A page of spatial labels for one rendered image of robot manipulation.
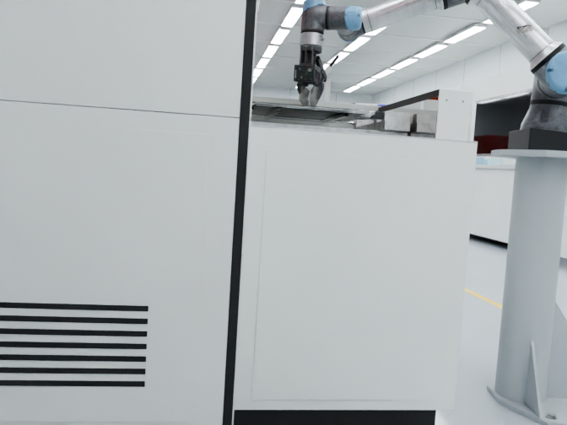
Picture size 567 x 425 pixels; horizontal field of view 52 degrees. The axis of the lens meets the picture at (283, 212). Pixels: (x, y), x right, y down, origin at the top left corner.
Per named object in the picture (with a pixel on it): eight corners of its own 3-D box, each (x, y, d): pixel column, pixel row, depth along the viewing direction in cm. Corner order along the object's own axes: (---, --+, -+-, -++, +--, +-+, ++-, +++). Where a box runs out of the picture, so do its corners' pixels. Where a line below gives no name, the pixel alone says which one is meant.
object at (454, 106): (435, 139, 161) (440, 88, 160) (375, 145, 216) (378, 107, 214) (467, 142, 162) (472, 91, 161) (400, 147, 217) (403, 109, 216)
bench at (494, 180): (516, 254, 594) (535, 53, 579) (443, 233, 772) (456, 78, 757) (612, 258, 610) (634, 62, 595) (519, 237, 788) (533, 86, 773)
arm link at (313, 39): (305, 37, 196) (327, 37, 194) (304, 51, 197) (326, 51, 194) (297, 32, 189) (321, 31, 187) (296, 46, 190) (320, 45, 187)
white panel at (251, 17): (240, 117, 127) (250, -73, 124) (224, 135, 208) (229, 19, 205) (254, 118, 128) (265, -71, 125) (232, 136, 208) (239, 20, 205)
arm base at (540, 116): (553, 137, 198) (558, 107, 197) (580, 135, 183) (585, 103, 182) (511, 131, 196) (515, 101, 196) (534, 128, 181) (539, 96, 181)
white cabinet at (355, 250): (226, 441, 153) (244, 126, 147) (215, 334, 248) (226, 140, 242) (457, 439, 163) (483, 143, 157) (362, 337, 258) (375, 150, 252)
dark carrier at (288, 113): (254, 104, 170) (254, 102, 170) (245, 114, 204) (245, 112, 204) (369, 114, 175) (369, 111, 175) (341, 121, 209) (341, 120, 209)
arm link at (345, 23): (364, 12, 195) (331, 12, 197) (360, 2, 184) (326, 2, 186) (362, 36, 195) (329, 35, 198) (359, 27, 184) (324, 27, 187)
